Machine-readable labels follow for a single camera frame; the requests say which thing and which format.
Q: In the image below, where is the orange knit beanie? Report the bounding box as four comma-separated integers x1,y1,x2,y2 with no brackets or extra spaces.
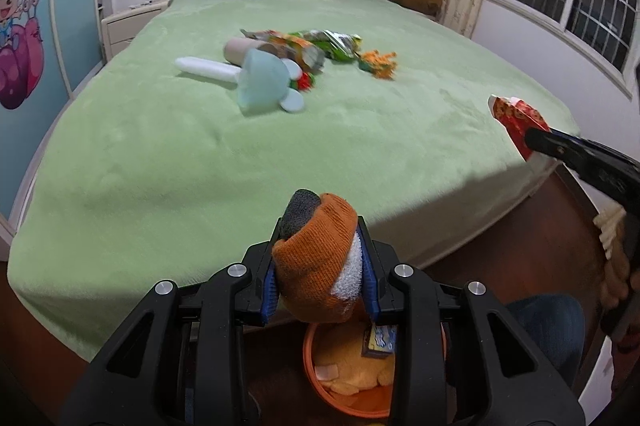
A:
271,189,365,323

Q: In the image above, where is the small blue yellow card box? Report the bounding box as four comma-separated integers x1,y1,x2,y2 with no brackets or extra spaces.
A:
361,325,398,357

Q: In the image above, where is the person's right forearm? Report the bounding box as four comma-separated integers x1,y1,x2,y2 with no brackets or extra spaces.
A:
610,331,640,412

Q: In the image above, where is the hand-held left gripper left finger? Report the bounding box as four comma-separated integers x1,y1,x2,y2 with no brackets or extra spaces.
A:
57,216,283,426

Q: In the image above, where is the blue wardrobe with cartoon print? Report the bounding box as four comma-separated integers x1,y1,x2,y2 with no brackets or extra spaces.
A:
0,0,108,227

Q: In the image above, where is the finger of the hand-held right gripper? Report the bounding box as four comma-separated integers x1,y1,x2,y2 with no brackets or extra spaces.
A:
524,127,640,207

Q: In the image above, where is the white foam stick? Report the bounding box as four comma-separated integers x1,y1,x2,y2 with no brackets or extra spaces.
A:
175,56,243,83

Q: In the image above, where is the person's right jeans leg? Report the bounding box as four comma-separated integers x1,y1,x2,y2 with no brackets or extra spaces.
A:
507,293,586,387

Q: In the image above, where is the cardboard tube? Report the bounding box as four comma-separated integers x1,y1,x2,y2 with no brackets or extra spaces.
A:
223,37,273,63

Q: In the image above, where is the yellow plush cloth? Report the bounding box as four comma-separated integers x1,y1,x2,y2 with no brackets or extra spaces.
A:
314,323,396,399

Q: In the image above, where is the person's right hand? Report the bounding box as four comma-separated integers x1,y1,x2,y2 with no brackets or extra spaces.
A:
600,251,632,313

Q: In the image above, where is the orange plastic bin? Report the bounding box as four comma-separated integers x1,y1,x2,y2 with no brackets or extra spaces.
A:
302,320,450,419

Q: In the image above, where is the orange green small toy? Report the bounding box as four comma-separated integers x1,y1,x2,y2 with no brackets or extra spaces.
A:
359,50,398,81

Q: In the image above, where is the red patterned packet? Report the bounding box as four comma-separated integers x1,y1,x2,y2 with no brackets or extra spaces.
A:
487,95,551,162

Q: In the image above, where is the light blue plastic toy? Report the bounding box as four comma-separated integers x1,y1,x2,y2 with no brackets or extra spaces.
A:
237,49,305,114

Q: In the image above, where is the orange green snack packet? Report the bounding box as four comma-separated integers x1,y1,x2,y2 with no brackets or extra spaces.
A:
240,29,326,74

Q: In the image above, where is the cream nightstand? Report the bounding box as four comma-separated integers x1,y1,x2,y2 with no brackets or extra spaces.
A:
101,0,173,62

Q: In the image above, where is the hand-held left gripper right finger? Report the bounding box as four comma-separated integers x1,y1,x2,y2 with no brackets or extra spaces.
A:
356,216,586,426

